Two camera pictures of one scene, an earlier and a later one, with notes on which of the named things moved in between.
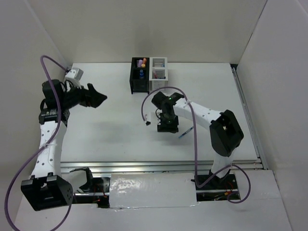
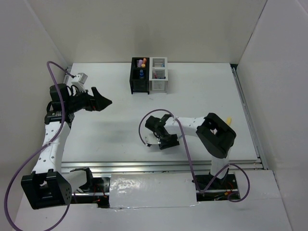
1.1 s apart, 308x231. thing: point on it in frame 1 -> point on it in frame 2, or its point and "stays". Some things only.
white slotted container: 158,73 stays
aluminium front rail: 158,167 stays
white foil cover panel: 131,190 stays
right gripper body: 167,121 -> 168,141
